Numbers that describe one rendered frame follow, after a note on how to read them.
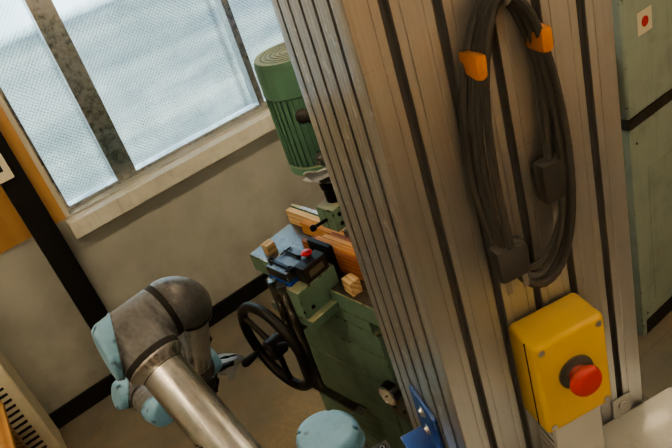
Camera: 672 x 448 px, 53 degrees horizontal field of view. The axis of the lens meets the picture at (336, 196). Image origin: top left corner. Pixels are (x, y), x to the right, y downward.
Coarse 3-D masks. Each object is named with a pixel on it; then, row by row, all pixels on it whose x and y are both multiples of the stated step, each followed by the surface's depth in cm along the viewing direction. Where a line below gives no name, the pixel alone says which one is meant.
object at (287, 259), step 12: (300, 252) 180; (312, 252) 177; (276, 264) 179; (288, 264) 177; (300, 264) 174; (312, 264) 173; (324, 264) 176; (276, 276) 178; (288, 276) 174; (300, 276) 174; (312, 276) 174
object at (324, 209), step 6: (318, 204) 185; (324, 204) 184; (330, 204) 183; (336, 204) 182; (318, 210) 185; (324, 210) 182; (330, 210) 181; (336, 210) 181; (324, 216) 184; (330, 216) 182; (336, 216) 181; (342, 216) 183; (330, 222) 184; (336, 222) 182; (342, 222) 183; (330, 228) 185; (336, 228) 183; (342, 228) 184
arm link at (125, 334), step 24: (144, 288) 132; (120, 312) 126; (144, 312) 126; (168, 312) 128; (96, 336) 123; (120, 336) 123; (144, 336) 124; (168, 336) 126; (120, 360) 122; (144, 360) 122; (168, 360) 124; (144, 384) 125; (168, 384) 122; (192, 384) 123; (168, 408) 122; (192, 408) 120; (216, 408) 121; (192, 432) 120; (216, 432) 119; (240, 432) 120
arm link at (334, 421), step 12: (312, 420) 124; (324, 420) 124; (336, 420) 123; (348, 420) 122; (300, 432) 123; (312, 432) 121; (324, 432) 121; (336, 432) 120; (348, 432) 120; (360, 432) 122; (300, 444) 119; (312, 444) 119; (324, 444) 118; (336, 444) 118; (348, 444) 118; (360, 444) 121
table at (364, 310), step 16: (288, 224) 214; (272, 240) 209; (288, 240) 206; (256, 256) 204; (272, 256) 201; (336, 288) 179; (272, 304) 188; (336, 304) 180; (352, 304) 175; (368, 304) 170; (304, 320) 178; (320, 320) 177; (368, 320) 173
